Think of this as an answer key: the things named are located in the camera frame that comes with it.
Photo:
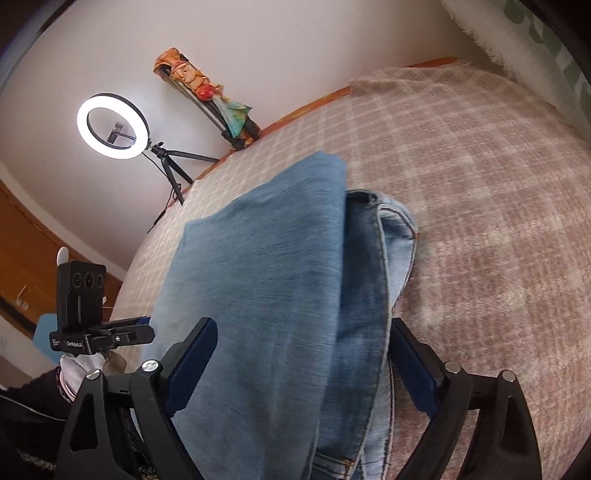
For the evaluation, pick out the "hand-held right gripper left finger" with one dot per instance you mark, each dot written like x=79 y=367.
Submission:
x=191 y=369

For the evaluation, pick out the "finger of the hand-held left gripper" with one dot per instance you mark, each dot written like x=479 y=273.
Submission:
x=134 y=334

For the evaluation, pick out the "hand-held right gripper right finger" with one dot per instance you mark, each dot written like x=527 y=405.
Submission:
x=415 y=369

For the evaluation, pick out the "light blue denim pants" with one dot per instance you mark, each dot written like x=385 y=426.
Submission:
x=277 y=277

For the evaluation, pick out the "person's left forearm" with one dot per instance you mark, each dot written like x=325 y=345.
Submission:
x=32 y=406

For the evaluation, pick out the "person's left hand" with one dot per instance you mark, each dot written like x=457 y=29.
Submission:
x=76 y=367

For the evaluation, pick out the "white desk lamp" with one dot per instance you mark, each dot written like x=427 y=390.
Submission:
x=62 y=256

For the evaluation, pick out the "blue chair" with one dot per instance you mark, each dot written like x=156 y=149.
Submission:
x=46 y=344

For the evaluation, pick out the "wooden door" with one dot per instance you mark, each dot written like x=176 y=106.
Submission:
x=37 y=240

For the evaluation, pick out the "black tripod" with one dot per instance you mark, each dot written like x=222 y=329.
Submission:
x=164 y=159

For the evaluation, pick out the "black phone holder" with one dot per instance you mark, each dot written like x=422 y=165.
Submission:
x=115 y=134

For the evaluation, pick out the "beige plaid blanket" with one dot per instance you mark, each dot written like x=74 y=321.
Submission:
x=485 y=207

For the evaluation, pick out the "colourful orange cloth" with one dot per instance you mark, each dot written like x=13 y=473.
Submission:
x=194 y=76

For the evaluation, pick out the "white fuzzy green-print blanket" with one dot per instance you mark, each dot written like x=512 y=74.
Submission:
x=521 y=50

